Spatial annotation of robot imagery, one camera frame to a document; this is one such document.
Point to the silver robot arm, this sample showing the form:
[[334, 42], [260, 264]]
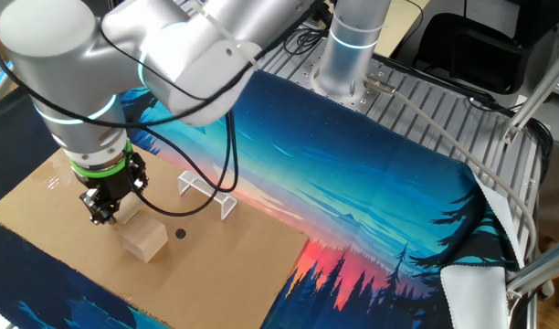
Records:
[[55, 55]]

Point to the white mesh toy goal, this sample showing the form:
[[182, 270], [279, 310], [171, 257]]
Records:
[[206, 185]]

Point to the beige desk top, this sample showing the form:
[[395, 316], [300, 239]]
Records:
[[405, 23]]

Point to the brown cardboard sheet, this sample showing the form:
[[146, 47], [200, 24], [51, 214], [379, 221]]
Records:
[[193, 283]]

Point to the clear tape strip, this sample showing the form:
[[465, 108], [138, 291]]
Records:
[[51, 180]]

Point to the forest sunset printed cloth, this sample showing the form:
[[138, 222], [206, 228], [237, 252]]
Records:
[[352, 192]]

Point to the black round mark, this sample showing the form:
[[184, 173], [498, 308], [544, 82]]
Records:
[[180, 233]]

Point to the light wooden cube block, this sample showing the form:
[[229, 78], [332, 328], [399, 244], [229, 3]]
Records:
[[144, 237], [131, 210]]

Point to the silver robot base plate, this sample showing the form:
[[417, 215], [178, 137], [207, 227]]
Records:
[[373, 98]]

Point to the aluminium frame post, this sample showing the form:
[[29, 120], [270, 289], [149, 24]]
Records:
[[540, 93], [542, 273]]

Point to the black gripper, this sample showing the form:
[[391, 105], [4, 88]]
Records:
[[108, 189]]

